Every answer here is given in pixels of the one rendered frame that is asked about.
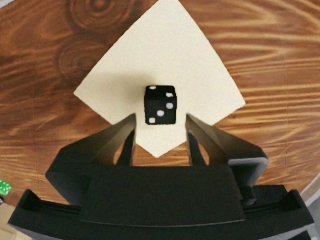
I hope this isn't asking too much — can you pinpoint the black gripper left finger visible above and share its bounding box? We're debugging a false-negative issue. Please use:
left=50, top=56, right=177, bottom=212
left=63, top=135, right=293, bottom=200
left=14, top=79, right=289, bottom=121
left=53, top=113, right=137, bottom=166

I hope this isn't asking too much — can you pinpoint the beige mat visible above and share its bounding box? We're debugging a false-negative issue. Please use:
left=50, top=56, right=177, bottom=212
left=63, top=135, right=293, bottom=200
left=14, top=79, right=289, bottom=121
left=74, top=0, right=246, bottom=157

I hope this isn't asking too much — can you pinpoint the black die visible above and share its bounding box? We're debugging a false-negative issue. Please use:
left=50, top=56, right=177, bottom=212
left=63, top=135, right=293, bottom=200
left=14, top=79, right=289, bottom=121
left=143, top=86, right=178, bottom=125

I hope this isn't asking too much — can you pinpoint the green die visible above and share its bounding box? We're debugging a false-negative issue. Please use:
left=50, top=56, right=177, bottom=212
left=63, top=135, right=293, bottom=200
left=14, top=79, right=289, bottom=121
left=0, top=180, right=12, bottom=195

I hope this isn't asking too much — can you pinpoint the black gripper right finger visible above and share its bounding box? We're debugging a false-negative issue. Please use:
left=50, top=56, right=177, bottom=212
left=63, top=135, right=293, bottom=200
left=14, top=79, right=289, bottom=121
left=185, top=113, right=269, bottom=189

